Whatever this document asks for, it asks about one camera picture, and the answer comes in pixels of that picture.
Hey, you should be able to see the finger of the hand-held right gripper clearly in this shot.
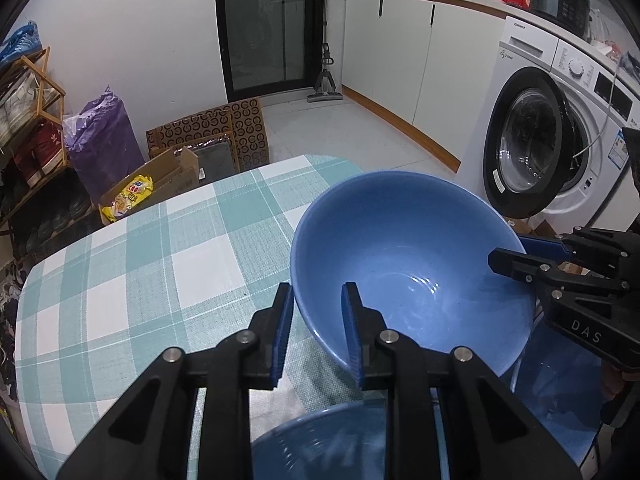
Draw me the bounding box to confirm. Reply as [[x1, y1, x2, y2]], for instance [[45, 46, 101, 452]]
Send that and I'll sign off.
[[489, 247, 628, 293], [517, 227, 636, 281]]

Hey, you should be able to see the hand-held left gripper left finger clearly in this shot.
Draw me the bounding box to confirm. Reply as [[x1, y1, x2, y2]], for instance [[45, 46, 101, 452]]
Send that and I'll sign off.
[[57, 282, 296, 480]]

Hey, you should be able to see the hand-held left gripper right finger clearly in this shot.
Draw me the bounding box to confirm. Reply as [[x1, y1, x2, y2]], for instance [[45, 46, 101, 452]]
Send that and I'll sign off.
[[341, 282, 583, 480]]

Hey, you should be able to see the blue bowl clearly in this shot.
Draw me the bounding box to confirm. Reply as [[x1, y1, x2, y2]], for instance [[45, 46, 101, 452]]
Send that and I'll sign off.
[[510, 320, 608, 463], [250, 402, 443, 480], [290, 171, 538, 376]]

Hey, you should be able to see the teal checked tablecloth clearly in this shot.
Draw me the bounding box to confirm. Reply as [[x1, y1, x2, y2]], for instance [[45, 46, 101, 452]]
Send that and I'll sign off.
[[14, 154, 606, 480]]

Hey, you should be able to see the brown cardboard box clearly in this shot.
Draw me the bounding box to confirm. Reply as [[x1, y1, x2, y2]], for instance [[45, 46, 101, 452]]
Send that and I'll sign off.
[[99, 146, 201, 225]]

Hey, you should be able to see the white washing machine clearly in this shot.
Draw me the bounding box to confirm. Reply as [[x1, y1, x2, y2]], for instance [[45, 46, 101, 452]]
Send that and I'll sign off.
[[482, 15, 636, 233]]

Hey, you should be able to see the yellow snack packet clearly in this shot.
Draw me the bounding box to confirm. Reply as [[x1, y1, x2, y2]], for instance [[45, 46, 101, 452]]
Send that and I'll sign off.
[[102, 175, 155, 223]]

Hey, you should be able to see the white kitchen cabinet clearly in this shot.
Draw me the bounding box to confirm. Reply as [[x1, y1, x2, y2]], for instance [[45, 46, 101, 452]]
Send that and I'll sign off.
[[341, 0, 506, 171]]

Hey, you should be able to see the upright floor mop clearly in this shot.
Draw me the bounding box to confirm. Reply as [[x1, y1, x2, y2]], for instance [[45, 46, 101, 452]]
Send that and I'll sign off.
[[306, 42, 345, 105]]

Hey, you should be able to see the purple plastic bag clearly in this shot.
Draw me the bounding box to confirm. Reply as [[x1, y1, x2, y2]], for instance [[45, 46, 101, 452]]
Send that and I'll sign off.
[[62, 86, 146, 191]]

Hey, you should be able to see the pile of scattered sneakers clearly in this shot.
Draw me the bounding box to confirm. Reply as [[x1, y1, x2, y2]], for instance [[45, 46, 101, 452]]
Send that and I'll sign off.
[[0, 260, 23, 406]]

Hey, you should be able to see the shoe rack with shoes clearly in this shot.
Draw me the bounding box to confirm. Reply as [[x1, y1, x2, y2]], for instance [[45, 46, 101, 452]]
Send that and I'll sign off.
[[0, 22, 96, 261]]

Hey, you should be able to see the black glass door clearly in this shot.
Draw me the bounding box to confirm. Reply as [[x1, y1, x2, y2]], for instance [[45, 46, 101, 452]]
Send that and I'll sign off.
[[214, 0, 328, 106]]

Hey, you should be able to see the ring-patterned cardboard sheet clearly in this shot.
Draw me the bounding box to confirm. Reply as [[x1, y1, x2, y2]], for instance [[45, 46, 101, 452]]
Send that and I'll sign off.
[[146, 97, 271, 173]]

